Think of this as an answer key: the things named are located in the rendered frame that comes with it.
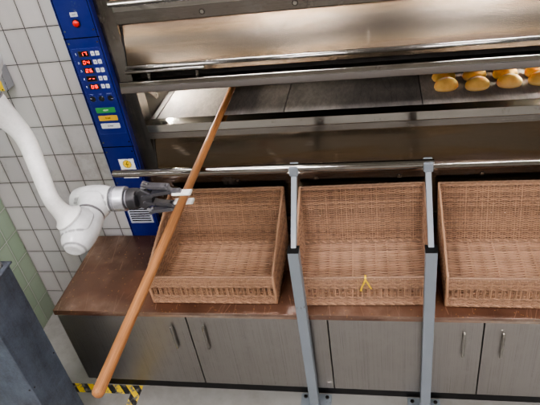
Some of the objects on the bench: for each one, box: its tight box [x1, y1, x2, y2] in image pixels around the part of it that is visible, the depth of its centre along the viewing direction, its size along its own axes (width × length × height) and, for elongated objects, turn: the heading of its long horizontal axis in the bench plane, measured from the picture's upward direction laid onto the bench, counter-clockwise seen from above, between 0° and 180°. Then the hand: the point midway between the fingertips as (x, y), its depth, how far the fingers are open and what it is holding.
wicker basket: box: [436, 180, 540, 309], centre depth 225 cm, size 49×56×28 cm
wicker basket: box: [145, 186, 289, 304], centre depth 249 cm, size 49×56×28 cm
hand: (182, 196), depth 195 cm, fingers closed on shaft, 3 cm apart
